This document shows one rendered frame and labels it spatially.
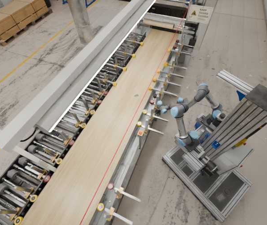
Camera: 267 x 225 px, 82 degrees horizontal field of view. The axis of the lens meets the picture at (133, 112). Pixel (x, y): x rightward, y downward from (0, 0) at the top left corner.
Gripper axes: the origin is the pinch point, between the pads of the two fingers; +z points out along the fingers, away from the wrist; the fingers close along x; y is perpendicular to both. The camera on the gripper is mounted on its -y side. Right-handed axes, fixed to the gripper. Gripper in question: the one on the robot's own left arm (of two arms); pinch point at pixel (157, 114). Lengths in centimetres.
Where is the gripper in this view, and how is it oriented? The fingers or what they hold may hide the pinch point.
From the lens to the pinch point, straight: 255.6
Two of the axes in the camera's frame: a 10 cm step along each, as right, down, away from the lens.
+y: -0.6, 8.3, -5.5
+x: 10.0, 0.3, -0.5
